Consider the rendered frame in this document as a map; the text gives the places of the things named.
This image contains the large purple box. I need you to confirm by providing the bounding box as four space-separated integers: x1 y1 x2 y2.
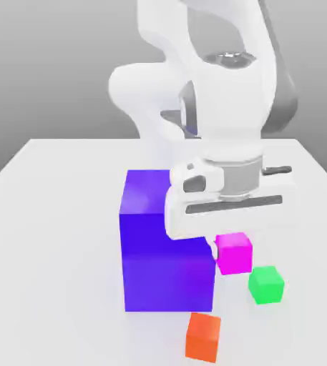
119 169 216 313

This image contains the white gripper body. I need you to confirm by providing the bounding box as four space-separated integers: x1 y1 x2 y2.
164 182 297 241

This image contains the small orange cube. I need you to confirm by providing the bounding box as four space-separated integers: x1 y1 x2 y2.
185 312 222 365

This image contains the small magenta cube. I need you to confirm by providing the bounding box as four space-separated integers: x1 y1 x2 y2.
214 232 253 276

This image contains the small green cube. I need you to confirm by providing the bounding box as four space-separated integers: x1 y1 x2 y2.
248 265 285 306

